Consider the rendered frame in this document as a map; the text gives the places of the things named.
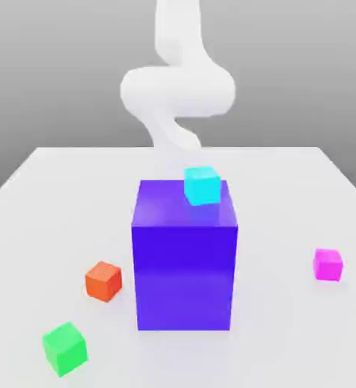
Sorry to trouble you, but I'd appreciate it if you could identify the small magenta cube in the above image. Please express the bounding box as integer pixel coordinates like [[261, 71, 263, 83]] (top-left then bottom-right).
[[313, 248, 344, 283]]

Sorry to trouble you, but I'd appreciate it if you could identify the large purple box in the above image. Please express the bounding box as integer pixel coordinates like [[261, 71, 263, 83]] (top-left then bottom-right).
[[131, 179, 239, 332]]

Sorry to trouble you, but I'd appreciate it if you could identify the small cyan cube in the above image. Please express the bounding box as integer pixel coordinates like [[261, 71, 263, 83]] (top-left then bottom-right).
[[183, 165, 222, 208]]

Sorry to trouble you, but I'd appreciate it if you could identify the small green cube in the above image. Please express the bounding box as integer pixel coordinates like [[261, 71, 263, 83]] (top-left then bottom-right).
[[41, 321, 89, 378]]

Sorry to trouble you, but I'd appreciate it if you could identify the small orange cube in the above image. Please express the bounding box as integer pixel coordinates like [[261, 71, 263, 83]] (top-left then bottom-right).
[[84, 261, 123, 303]]

